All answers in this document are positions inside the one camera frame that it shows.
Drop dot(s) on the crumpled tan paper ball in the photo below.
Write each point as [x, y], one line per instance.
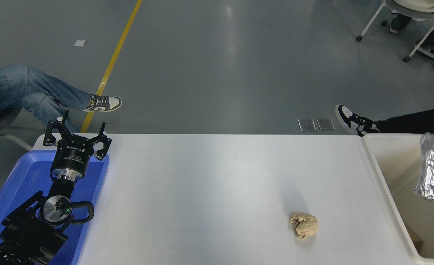
[305, 225]

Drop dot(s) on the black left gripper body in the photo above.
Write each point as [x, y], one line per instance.
[71, 156]

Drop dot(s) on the person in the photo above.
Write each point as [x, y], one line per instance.
[399, 24]
[18, 84]
[415, 121]

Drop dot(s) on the large pale plastic bin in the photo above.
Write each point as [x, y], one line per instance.
[393, 158]

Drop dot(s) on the blue plastic tray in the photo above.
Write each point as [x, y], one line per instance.
[22, 176]

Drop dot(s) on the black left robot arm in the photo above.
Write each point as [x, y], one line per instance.
[25, 235]

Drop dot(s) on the white wheeled chair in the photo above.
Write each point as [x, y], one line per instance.
[415, 5]

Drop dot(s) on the small white paper scrap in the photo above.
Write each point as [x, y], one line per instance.
[79, 43]

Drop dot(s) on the grey floor tape patch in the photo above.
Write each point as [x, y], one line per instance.
[307, 124]

